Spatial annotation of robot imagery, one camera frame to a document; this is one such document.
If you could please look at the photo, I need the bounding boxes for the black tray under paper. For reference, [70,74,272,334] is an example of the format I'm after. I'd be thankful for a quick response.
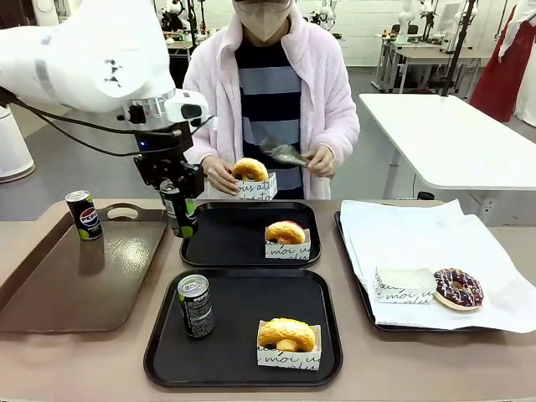
[333,210,503,334]

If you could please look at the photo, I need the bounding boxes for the brown plastic tray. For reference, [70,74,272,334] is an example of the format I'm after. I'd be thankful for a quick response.
[0,203,169,334]

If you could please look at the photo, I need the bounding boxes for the person in pink fleece jacket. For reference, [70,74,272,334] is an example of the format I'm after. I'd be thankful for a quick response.
[182,0,361,202]

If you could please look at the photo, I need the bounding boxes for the person's right forearm pink sleeve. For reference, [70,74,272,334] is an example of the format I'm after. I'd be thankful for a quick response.
[193,120,225,163]

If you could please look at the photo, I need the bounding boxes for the empty white script-print paper box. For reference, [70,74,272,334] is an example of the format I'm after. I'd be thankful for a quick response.
[373,266,438,305]

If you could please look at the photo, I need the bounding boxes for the chocolate sprinkle donut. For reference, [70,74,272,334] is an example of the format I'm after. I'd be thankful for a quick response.
[431,267,486,313]

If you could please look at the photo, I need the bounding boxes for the person's left forearm pink sleeve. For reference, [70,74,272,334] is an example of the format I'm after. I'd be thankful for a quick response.
[317,111,362,158]

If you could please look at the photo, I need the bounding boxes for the black square tray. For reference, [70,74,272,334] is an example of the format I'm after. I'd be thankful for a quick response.
[143,268,344,389]
[179,201,322,269]

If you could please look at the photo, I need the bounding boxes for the long grey workshop table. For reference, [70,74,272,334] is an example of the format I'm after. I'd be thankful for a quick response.
[371,33,503,95]

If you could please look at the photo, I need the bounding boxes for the white script-print paper box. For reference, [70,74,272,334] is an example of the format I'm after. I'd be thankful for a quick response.
[373,266,438,305]
[264,228,312,262]
[231,171,279,203]

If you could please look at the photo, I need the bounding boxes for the person's left hand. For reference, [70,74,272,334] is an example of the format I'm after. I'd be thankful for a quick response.
[305,143,337,179]

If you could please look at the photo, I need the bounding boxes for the red dress with white blouse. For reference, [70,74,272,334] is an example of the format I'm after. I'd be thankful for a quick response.
[470,0,536,126]

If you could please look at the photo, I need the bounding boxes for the white table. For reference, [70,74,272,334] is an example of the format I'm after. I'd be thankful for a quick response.
[358,92,536,201]

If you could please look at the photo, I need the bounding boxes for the beige face mask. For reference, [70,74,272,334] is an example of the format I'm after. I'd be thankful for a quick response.
[231,2,292,44]

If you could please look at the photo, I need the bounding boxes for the glazed yellow donut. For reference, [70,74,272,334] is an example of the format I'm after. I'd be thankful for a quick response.
[230,157,271,183]
[257,317,317,353]
[265,219,307,245]

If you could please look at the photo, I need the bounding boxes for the black stand pole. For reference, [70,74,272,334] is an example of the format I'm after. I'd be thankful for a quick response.
[438,0,479,99]

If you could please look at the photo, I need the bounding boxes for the white air purifier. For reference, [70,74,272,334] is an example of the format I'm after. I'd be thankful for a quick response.
[0,104,36,184]

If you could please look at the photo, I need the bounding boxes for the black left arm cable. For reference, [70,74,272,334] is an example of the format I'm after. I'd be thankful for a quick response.
[0,85,146,159]

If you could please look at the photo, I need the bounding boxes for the right tray with white paper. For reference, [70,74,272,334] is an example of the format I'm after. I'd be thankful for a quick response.
[339,198,536,335]

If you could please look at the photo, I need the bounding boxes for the person's right hand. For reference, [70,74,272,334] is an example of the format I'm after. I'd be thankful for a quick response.
[200,156,238,196]

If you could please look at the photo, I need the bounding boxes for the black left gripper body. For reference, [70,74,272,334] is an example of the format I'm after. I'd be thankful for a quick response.
[132,128,195,188]

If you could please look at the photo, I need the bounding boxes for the black Pepsi can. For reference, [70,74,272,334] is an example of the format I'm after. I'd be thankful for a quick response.
[158,179,199,240]
[176,274,215,339]
[64,189,104,242]

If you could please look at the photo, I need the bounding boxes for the metal serving tongs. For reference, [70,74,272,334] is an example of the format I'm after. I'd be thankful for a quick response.
[258,141,314,169]

